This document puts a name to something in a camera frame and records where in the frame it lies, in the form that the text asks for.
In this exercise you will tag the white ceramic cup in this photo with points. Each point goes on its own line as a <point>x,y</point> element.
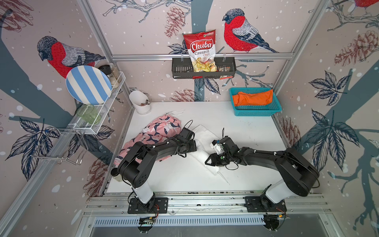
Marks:
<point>140,101</point>

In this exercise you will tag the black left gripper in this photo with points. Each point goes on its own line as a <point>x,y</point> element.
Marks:
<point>193,146</point>

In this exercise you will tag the dark lid spice jar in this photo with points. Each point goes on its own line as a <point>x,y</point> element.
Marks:
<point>106,69</point>

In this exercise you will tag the orange shorts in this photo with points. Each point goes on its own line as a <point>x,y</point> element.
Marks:
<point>257,99</point>

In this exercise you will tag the red Chuba chips bag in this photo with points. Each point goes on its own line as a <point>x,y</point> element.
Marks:
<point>202,50</point>

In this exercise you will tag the black wire wall basket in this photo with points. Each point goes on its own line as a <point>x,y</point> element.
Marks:
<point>182,69</point>

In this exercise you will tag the chrome wire wall rack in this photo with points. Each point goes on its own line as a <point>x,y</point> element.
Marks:
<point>61,145</point>

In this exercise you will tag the blue white striped plate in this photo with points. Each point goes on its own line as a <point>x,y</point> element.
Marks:
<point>88,85</point>

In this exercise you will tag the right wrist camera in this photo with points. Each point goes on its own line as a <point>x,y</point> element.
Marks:
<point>217,147</point>

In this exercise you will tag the teal plastic basket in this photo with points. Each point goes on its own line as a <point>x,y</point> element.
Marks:
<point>255,111</point>

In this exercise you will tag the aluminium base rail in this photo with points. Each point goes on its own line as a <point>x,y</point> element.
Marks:
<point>201,209</point>

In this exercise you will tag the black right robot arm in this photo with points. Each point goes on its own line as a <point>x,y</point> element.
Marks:
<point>298,174</point>

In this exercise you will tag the pink patterned shorts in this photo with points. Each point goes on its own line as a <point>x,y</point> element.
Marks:
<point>157,131</point>

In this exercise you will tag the green glass bowl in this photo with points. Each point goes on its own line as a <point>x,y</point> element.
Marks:
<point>89,114</point>

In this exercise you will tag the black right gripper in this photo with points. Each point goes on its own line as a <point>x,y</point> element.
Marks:
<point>213,160</point>

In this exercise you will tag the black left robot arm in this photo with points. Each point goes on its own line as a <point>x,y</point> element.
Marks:
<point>138,163</point>

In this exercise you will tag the clear acrylic wall shelf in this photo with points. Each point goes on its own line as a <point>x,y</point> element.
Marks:
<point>103,110</point>

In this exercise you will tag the black cap bottle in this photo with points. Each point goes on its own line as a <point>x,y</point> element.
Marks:
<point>115,175</point>

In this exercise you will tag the white shorts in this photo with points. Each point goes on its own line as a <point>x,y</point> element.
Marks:
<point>203,139</point>

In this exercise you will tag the small snack packet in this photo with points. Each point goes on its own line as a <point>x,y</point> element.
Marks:
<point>224,69</point>

